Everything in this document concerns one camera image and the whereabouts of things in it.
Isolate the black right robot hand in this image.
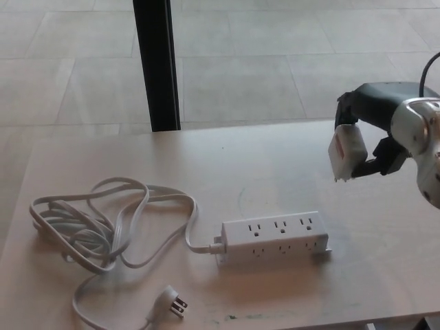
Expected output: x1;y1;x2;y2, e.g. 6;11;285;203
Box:
334;81;435;179

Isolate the white plug adapter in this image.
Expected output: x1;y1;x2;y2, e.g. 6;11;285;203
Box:
327;124;369;183

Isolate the white power strip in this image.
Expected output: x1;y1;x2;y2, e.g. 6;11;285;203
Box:
214;210;333;267

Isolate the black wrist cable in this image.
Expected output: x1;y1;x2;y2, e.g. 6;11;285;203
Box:
418;52;440;97

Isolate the black vertical post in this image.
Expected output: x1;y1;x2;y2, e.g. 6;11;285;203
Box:
132;0;182;132

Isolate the white angled wall plug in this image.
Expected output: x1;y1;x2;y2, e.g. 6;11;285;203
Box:
146;285;188;322

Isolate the white flat power cord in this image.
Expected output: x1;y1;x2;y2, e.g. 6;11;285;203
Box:
28;176;224;330

